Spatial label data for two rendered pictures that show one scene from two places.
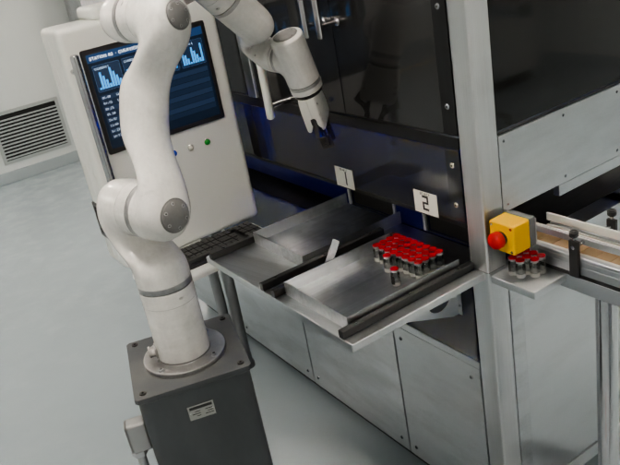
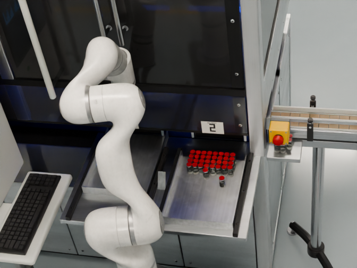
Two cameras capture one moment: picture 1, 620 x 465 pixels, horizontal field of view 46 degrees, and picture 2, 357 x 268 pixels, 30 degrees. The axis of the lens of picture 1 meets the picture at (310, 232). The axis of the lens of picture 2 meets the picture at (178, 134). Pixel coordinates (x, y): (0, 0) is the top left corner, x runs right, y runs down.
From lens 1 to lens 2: 147 cm
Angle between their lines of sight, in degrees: 39
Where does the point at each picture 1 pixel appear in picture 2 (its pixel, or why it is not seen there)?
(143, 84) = (125, 150)
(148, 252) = (130, 250)
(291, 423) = not seen: outside the picture
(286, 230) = (93, 172)
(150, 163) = (141, 198)
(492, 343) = (264, 191)
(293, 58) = (128, 70)
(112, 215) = (115, 241)
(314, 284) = (171, 208)
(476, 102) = (261, 70)
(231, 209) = (12, 169)
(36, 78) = not seen: outside the picture
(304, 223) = not seen: hidden behind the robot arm
